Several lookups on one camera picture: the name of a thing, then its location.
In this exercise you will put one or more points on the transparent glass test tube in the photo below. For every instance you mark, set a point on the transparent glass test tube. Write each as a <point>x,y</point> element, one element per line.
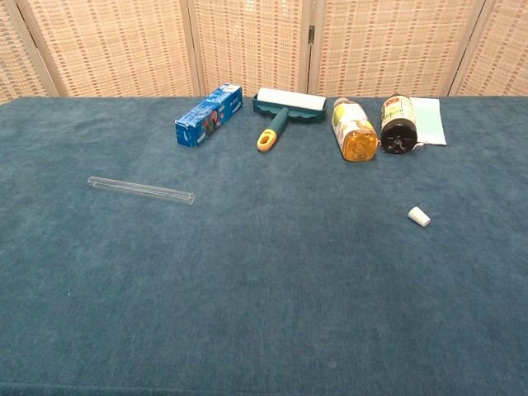
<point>140,190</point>

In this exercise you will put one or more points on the white rubber stopper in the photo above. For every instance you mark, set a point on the white rubber stopper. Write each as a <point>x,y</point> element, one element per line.
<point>418,216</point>

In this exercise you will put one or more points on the blue table cloth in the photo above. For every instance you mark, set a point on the blue table cloth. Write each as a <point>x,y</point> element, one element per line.
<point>264,268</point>

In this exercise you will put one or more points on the blue toothpaste box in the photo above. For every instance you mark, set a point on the blue toothpaste box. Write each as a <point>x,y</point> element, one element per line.
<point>208,115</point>

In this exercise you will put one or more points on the green lint roller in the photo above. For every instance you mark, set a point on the green lint roller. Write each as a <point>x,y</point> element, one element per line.
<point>288,101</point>

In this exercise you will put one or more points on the yellow tea bottle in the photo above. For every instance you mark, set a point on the yellow tea bottle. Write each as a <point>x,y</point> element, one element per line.
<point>356,136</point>

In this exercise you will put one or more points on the dark sauce bottle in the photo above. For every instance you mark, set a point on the dark sauce bottle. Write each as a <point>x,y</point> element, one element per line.
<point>398,123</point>

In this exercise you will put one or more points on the metal screen hinge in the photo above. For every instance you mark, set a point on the metal screen hinge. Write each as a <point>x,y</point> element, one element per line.
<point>312,34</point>

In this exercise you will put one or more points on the white light-blue flat packet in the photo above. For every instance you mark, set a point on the white light-blue flat packet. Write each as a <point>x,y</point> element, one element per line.
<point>431,119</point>

